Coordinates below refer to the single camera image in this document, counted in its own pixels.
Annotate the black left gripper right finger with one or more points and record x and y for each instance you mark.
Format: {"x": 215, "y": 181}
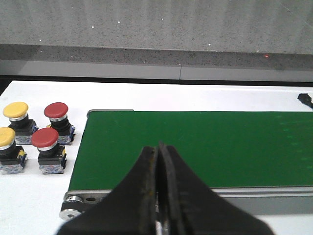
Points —
{"x": 187, "y": 206}

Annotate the yellow mushroom push button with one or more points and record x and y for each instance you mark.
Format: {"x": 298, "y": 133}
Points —
{"x": 24, "y": 127}
{"x": 12, "y": 157}

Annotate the green conveyor belt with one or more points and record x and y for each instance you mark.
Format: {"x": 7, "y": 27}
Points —
{"x": 225, "y": 149}

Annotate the aluminium conveyor side rail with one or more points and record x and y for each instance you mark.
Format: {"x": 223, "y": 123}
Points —
{"x": 256, "y": 201}

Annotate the red mushroom push button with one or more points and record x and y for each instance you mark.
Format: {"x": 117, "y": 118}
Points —
{"x": 52, "y": 156}
{"x": 57, "y": 114}

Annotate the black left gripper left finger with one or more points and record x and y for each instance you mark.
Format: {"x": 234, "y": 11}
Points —
{"x": 129, "y": 209}

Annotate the grey stone countertop slab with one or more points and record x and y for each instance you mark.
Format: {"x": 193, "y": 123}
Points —
{"x": 244, "y": 33}

